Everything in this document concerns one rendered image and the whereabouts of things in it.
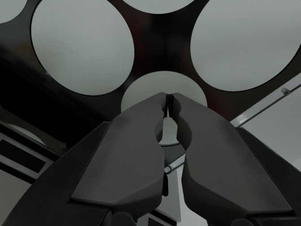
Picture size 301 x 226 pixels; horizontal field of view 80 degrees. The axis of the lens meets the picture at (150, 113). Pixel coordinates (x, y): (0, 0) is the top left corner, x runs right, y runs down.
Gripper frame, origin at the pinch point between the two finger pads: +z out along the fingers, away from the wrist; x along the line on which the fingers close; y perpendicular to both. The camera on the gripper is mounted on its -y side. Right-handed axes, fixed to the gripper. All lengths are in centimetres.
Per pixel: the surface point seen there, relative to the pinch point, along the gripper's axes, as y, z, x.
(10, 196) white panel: 9.0, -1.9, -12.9
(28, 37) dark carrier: -2.0, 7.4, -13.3
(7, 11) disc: -4.1, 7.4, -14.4
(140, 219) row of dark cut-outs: 17.9, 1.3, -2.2
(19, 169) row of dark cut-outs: 8.2, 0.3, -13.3
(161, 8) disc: -4.6, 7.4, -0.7
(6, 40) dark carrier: -1.7, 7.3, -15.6
